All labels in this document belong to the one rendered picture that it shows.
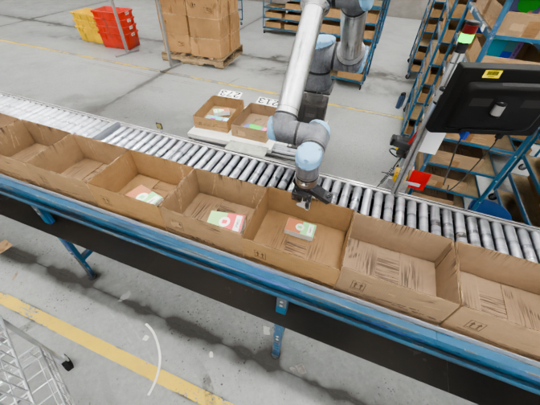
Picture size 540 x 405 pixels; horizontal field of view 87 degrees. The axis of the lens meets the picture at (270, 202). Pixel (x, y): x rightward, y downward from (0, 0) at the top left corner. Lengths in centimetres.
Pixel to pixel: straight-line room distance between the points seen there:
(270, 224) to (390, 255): 55
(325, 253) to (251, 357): 97
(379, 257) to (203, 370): 125
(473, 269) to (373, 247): 40
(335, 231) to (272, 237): 29
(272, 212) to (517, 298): 105
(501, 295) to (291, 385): 118
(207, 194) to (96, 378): 128
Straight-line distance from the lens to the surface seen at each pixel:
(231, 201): 147
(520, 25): 205
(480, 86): 146
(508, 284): 155
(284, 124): 108
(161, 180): 166
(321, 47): 184
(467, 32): 152
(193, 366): 202
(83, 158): 202
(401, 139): 174
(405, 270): 135
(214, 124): 226
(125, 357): 216
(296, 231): 127
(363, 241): 138
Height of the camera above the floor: 192
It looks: 45 degrees down
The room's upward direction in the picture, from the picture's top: 2 degrees clockwise
